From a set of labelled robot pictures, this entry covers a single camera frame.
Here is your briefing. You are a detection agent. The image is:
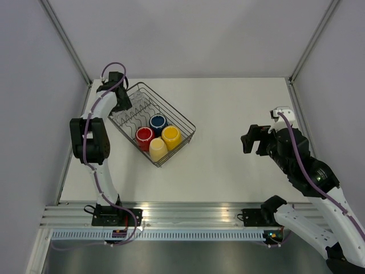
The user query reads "frame post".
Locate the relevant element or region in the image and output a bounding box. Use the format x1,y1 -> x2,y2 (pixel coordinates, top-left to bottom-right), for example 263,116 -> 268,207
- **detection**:
38,0 -> 92,87
287,0 -> 342,83

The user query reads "red mug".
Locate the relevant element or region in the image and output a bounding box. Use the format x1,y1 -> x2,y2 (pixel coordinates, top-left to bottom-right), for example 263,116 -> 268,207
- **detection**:
135,127 -> 155,151

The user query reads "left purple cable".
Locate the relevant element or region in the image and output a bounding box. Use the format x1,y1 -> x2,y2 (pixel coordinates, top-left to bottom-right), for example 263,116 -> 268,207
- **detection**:
51,62 -> 143,251

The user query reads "left frame post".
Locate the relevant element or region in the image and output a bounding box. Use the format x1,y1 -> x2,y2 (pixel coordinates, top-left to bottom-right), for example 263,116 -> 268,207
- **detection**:
38,0 -> 92,87

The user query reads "blue mug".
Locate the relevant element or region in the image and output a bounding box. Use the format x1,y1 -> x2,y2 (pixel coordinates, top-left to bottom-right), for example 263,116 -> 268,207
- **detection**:
149,114 -> 168,136

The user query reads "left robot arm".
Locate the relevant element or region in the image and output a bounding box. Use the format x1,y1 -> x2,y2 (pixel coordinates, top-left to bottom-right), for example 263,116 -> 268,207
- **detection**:
70,71 -> 131,226

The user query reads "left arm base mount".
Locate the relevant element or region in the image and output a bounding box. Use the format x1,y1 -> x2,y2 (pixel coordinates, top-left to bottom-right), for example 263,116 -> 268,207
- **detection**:
83,204 -> 135,227

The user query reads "clear glass cup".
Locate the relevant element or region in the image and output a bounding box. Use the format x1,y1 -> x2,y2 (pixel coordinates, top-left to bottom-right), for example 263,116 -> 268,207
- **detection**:
112,111 -> 128,124
125,100 -> 144,116
129,90 -> 144,106

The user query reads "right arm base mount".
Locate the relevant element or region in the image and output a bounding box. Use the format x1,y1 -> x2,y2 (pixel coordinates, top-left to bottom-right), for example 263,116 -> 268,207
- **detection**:
237,208 -> 279,227

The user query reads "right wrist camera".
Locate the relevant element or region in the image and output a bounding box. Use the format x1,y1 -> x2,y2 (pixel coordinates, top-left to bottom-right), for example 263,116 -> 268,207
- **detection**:
270,107 -> 296,126

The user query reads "white slotted cable duct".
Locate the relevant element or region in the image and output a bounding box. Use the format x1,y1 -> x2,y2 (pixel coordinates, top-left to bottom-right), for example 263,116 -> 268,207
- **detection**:
51,229 -> 265,241

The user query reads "pale yellow mug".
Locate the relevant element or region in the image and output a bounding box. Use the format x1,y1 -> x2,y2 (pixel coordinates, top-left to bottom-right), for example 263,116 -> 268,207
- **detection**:
149,138 -> 168,162

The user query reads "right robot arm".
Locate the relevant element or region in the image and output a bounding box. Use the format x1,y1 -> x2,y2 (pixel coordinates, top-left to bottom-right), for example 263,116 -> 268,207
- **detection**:
241,124 -> 364,273

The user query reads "right frame post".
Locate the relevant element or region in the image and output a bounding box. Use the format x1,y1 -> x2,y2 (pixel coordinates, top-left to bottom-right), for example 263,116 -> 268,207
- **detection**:
287,0 -> 342,83

